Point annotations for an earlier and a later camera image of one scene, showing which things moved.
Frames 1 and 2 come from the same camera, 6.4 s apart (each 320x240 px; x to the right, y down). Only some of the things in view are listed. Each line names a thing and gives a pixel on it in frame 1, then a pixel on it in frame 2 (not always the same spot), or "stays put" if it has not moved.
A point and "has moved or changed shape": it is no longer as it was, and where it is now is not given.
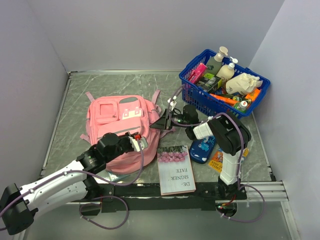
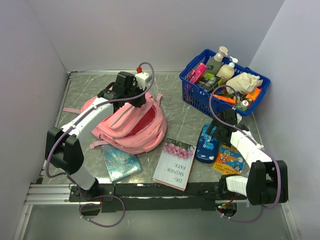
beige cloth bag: [242, 84] stays put
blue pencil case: [200, 150] has moved or changed shape
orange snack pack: [253, 95] stays put
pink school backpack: [117, 114] has moved or changed shape
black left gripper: [126, 136] -> [141, 101]
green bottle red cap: [241, 106] stays put
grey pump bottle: [214, 63] stays put
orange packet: [226, 99] stays put
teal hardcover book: [127, 177] -> [120, 164]
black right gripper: [166, 118] -> [223, 140]
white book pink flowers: [175, 172] has moved or changed shape
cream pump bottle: [227, 71] stays put
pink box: [197, 73] stays put
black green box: [209, 82] stays put
